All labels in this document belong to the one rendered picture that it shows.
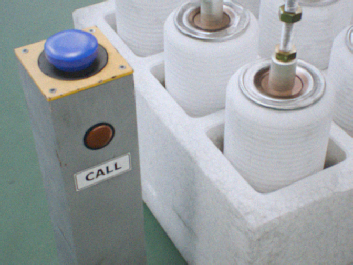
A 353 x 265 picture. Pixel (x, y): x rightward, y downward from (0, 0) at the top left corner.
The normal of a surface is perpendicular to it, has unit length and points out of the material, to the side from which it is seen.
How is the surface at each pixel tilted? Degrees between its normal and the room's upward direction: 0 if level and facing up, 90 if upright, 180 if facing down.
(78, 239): 90
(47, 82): 0
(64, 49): 0
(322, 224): 90
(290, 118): 43
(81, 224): 90
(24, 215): 0
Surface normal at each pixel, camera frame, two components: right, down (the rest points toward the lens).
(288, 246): 0.49, 0.58
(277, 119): -0.15, -0.10
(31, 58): -0.01, -0.74
